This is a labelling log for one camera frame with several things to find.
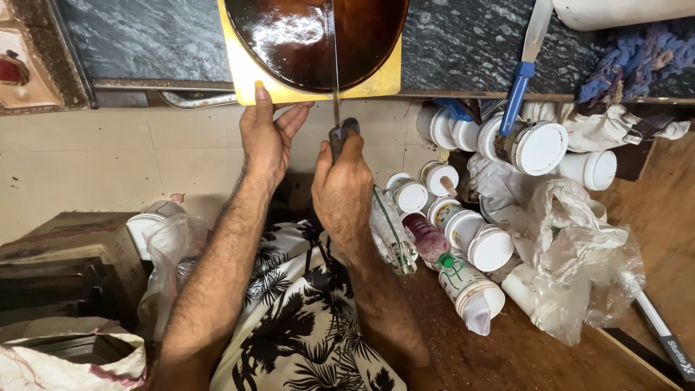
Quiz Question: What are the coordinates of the person's left hand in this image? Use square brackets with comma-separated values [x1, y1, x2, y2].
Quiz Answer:
[239, 81, 316, 189]

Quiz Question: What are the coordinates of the person's right hand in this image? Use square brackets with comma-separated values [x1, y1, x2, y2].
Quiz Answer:
[311, 129, 376, 259]

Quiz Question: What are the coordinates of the gold cake board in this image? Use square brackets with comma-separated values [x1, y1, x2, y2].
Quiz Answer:
[216, 0, 403, 106]

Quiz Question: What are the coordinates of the long knife with dark handle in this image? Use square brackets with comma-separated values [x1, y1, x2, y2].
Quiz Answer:
[327, 0, 361, 164]

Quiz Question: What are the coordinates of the clear crushed plastic bottle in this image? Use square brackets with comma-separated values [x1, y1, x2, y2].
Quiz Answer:
[370, 186, 419, 276]

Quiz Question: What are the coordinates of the metal bar under counter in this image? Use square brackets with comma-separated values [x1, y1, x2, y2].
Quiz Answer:
[159, 91, 239, 110]

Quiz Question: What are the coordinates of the pink plastic bottle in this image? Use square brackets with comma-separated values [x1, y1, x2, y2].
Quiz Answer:
[401, 212, 452, 268]

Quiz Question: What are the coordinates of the chocolate glazed cake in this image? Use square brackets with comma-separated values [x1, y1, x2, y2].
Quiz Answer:
[223, 0, 410, 94]

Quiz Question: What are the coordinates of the white black palm print shirt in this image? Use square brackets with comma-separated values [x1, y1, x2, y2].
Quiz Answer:
[209, 216, 409, 391]

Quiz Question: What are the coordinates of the small clear plastic bag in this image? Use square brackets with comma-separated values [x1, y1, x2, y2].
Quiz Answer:
[137, 213, 210, 344]

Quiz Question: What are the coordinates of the white round bucket lid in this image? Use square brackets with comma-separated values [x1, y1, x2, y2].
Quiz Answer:
[125, 200, 186, 262]

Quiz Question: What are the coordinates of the crumpled white plastic sheet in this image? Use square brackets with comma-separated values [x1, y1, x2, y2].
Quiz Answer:
[466, 153, 539, 219]

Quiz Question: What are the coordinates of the pile of white lidded jars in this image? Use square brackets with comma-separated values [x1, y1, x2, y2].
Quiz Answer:
[385, 100, 619, 273]

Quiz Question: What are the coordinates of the white bottle with green cap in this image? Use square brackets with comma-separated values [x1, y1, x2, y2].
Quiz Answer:
[437, 252, 507, 337]

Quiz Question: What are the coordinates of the brown cardboard box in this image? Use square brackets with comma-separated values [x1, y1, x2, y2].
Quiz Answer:
[0, 211, 148, 328]

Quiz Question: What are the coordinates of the brown tray with red object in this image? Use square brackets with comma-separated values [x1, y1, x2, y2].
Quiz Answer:
[0, 0, 92, 116]

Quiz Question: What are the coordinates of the large clear plastic bag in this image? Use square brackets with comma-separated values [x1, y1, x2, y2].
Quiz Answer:
[507, 178, 648, 348]

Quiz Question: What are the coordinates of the crumpled white cloth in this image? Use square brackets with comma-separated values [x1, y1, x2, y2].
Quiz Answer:
[520, 100, 691, 154]

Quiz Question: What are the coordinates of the white pink woven sack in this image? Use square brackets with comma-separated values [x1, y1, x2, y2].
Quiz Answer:
[0, 319, 148, 391]

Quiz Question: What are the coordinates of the blue purple rag mop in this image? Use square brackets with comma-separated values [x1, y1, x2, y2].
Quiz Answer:
[576, 21, 695, 105]

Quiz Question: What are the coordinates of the large white plastic container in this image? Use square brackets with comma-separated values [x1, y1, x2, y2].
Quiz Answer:
[552, 0, 695, 32]

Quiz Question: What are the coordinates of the blue handled metal spatula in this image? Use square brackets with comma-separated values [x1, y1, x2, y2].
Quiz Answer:
[499, 0, 555, 138]

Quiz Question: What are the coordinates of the grey white stick handle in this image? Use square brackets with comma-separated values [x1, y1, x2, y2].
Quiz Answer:
[631, 289, 695, 382]

